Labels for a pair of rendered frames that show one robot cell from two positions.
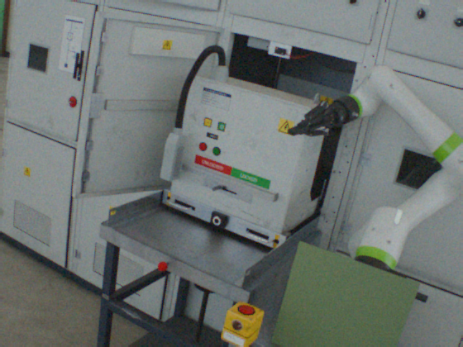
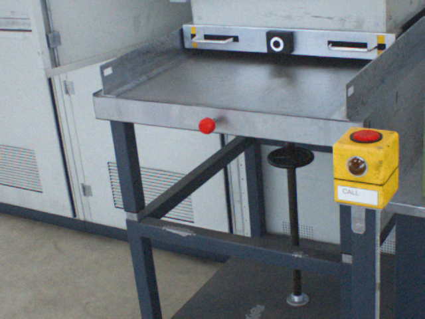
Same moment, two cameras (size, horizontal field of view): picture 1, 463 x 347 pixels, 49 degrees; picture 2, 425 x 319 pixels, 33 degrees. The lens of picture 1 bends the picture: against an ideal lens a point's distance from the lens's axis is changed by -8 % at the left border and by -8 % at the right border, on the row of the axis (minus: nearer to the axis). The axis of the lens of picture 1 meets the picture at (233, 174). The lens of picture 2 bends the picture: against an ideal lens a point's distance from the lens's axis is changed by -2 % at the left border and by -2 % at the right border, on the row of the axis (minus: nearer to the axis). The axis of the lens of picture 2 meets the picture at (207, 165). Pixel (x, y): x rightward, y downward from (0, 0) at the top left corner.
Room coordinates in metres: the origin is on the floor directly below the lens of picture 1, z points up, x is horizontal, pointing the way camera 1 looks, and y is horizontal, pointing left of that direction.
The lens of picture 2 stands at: (0.24, 0.00, 1.32)
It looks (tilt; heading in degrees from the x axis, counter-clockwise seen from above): 23 degrees down; 7
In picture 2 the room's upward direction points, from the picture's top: 6 degrees counter-clockwise
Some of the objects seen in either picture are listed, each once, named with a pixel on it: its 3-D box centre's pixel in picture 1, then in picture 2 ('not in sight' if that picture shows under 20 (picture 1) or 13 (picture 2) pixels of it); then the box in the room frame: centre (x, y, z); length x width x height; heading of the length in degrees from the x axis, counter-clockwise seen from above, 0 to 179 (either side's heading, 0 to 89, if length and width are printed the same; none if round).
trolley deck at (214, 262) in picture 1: (217, 235); (285, 70); (1.91, 0.01, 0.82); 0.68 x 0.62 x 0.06; 155
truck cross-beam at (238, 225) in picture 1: (223, 217); (286, 38); (1.92, 0.00, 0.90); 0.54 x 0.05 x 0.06; 64
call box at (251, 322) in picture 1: (242, 325); (366, 167); (1.27, -0.11, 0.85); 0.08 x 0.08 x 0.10; 65
